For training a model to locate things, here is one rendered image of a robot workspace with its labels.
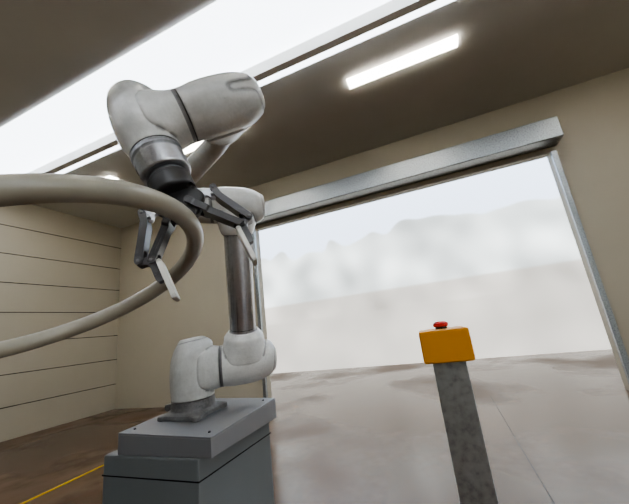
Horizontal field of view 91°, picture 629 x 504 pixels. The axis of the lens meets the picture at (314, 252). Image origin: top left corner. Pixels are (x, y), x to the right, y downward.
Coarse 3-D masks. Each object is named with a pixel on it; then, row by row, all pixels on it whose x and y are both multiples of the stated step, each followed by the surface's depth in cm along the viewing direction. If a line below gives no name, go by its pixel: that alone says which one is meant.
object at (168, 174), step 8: (168, 168) 52; (176, 168) 53; (184, 168) 55; (152, 176) 52; (160, 176) 52; (168, 176) 52; (176, 176) 52; (184, 176) 53; (152, 184) 52; (160, 184) 51; (168, 184) 51; (176, 184) 52; (184, 184) 53; (192, 184) 55; (168, 192) 53; (176, 192) 54; (184, 192) 54; (192, 192) 54; (200, 192) 55; (200, 200) 54; (192, 208) 53; (160, 216) 53; (176, 224) 53
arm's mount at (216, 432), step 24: (240, 408) 114; (264, 408) 115; (120, 432) 102; (144, 432) 99; (168, 432) 97; (192, 432) 94; (216, 432) 92; (240, 432) 101; (168, 456) 93; (192, 456) 90
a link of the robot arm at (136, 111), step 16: (128, 80) 57; (112, 96) 55; (128, 96) 54; (144, 96) 55; (160, 96) 55; (176, 96) 56; (112, 112) 54; (128, 112) 53; (144, 112) 54; (160, 112) 54; (176, 112) 55; (112, 128) 56; (128, 128) 53; (144, 128) 53; (160, 128) 55; (176, 128) 56; (192, 128) 58; (128, 144) 54
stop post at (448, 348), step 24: (432, 336) 78; (456, 336) 76; (432, 360) 77; (456, 360) 75; (456, 384) 76; (456, 408) 75; (456, 432) 74; (480, 432) 73; (456, 456) 73; (480, 456) 72; (456, 480) 72; (480, 480) 71
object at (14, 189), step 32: (0, 192) 28; (32, 192) 30; (64, 192) 31; (96, 192) 34; (128, 192) 37; (160, 192) 41; (192, 224) 49; (192, 256) 60; (160, 288) 66; (96, 320) 65; (0, 352) 55
